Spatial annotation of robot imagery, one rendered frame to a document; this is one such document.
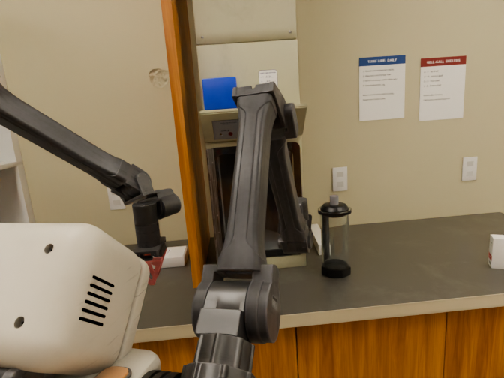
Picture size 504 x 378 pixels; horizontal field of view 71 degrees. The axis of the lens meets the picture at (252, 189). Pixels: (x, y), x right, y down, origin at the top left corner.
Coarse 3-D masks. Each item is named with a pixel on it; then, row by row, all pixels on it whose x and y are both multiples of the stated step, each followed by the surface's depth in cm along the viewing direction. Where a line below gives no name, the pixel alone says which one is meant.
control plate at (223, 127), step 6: (222, 120) 106; (228, 120) 106; (234, 120) 106; (216, 126) 108; (222, 126) 108; (228, 126) 108; (234, 126) 108; (216, 132) 110; (222, 132) 110; (228, 132) 110; (234, 132) 110; (216, 138) 112; (222, 138) 112; (228, 138) 113; (234, 138) 113
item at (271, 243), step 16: (288, 144) 117; (224, 160) 116; (224, 176) 118; (224, 192) 119; (272, 192) 120; (224, 208) 120; (272, 208) 121; (224, 224) 121; (272, 224) 122; (224, 240) 122; (272, 240) 123; (272, 256) 124
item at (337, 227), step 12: (324, 216) 113; (348, 216) 114; (324, 228) 115; (336, 228) 113; (348, 228) 115; (324, 240) 116; (336, 240) 114; (348, 240) 116; (324, 252) 117; (336, 252) 115; (348, 252) 116; (324, 264) 118; (336, 264) 115; (348, 264) 117
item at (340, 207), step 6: (330, 198) 115; (336, 198) 114; (324, 204) 117; (330, 204) 116; (336, 204) 114; (342, 204) 115; (324, 210) 114; (330, 210) 112; (336, 210) 112; (342, 210) 112
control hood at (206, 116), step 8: (296, 104) 104; (304, 104) 104; (200, 112) 103; (208, 112) 103; (216, 112) 103; (224, 112) 103; (232, 112) 104; (296, 112) 106; (304, 112) 106; (208, 120) 105; (216, 120) 106; (304, 120) 110; (208, 128) 108; (208, 136) 111
